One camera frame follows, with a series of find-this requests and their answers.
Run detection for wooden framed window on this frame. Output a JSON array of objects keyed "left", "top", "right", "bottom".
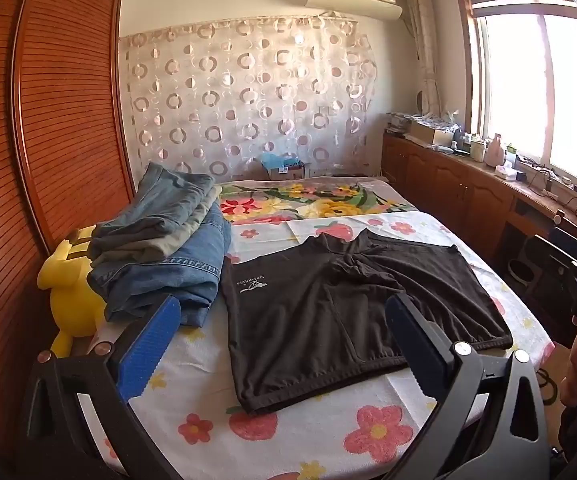
[{"left": 455, "top": 0, "right": 577, "bottom": 196}]

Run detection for open cardboard box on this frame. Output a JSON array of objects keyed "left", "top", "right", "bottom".
[{"left": 408, "top": 121, "right": 455, "bottom": 147}]

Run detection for white window curtain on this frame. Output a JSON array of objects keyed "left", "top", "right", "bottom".
[{"left": 402, "top": 0, "right": 450, "bottom": 117}]

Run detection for olive folded pants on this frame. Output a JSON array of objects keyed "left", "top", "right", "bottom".
[{"left": 91, "top": 185, "right": 225, "bottom": 263}]

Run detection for pink bottle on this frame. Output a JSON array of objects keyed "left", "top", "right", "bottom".
[{"left": 483, "top": 134, "right": 507, "bottom": 169}]

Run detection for black chair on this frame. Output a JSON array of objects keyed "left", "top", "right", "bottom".
[{"left": 548, "top": 212, "right": 577, "bottom": 273}]

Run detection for black pants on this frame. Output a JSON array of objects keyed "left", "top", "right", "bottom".
[{"left": 220, "top": 227, "right": 514, "bottom": 416}]

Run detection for grey-blue folded jeans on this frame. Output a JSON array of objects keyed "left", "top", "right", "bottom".
[{"left": 136, "top": 161, "right": 218, "bottom": 241}]

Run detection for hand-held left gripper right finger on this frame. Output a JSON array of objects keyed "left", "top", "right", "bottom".
[{"left": 385, "top": 292, "right": 551, "bottom": 480}]

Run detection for sheer circle-patterned curtain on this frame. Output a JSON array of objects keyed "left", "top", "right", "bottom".
[{"left": 118, "top": 12, "right": 385, "bottom": 187}]

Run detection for floral bedsheet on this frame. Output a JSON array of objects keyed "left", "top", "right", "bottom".
[{"left": 216, "top": 175, "right": 419, "bottom": 226}]

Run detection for white air deflector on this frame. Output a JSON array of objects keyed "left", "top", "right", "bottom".
[{"left": 305, "top": 0, "right": 403, "bottom": 22}]

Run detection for strawberry flower blanket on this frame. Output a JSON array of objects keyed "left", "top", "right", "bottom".
[{"left": 88, "top": 207, "right": 556, "bottom": 480}]

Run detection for long wooden cabinet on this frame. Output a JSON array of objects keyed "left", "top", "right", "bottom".
[{"left": 381, "top": 130, "right": 577, "bottom": 281}]

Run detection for cardboard box with blue cloth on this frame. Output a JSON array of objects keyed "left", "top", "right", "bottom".
[{"left": 261, "top": 152, "right": 312, "bottom": 181}]

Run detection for blue folded jeans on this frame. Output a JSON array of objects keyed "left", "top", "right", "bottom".
[{"left": 88, "top": 205, "right": 233, "bottom": 329}]

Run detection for yellow plush toy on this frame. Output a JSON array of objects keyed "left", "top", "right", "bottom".
[{"left": 37, "top": 225, "right": 110, "bottom": 359}]

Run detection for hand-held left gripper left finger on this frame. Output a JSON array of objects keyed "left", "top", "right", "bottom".
[{"left": 18, "top": 294, "right": 184, "bottom": 480}]

